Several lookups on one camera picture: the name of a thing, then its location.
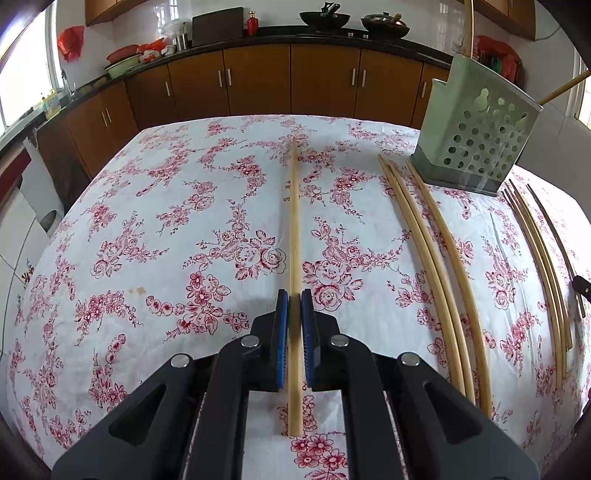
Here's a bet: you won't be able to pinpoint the pot with metal lid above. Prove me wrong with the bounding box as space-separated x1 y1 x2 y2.
360 13 411 38

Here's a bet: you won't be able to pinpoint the black wok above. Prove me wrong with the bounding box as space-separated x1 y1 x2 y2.
299 2 352 28

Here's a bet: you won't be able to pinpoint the hanging red plastic bag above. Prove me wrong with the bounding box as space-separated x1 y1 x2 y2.
58 25 86 63

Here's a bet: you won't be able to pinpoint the dark wooden chopstick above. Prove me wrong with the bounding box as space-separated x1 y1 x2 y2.
526 184 587 319

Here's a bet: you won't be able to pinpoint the large side window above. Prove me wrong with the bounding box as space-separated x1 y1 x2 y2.
0 9 63 134

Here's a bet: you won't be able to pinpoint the clear plastic bag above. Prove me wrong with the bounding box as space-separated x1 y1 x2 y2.
159 18 192 40

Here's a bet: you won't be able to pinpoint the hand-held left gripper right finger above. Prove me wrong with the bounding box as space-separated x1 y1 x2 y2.
300 288 541 480

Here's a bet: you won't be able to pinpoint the white bucket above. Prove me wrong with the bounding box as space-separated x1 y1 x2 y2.
39 210 65 234

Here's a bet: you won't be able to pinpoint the black countertop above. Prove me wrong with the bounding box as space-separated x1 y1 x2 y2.
0 25 455 153

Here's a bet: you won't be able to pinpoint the yellow detergent bottle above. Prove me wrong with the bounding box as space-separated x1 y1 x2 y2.
41 90 63 120

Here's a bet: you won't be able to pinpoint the green perforated chopstick holder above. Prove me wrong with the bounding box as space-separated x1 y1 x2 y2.
410 54 544 198

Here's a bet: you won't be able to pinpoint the gas stove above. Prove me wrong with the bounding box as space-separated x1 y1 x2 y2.
295 23 411 40

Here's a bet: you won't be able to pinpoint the narrow window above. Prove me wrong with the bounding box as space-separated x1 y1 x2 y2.
573 46 591 121

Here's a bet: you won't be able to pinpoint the green basin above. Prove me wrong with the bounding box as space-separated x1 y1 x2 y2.
104 54 144 79

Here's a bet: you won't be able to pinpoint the white appliance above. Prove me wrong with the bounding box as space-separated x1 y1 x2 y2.
0 138 65 287

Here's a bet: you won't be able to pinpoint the red and white bags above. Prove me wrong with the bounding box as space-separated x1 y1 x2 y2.
139 38 175 63

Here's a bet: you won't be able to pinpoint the red bag beside thermoses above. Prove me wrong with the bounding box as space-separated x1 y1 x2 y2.
473 34 525 84

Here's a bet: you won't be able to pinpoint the dark cutting board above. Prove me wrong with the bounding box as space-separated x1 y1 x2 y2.
191 7 245 47

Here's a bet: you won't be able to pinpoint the wooden base cabinets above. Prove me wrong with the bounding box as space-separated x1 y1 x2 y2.
37 44 455 195

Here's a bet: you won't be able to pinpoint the red basin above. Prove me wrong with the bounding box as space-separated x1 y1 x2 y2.
107 45 140 63

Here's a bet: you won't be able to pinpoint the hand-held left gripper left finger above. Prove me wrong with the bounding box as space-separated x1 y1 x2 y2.
51 290 289 480

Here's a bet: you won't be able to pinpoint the floral tablecloth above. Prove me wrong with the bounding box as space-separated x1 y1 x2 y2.
7 114 589 480

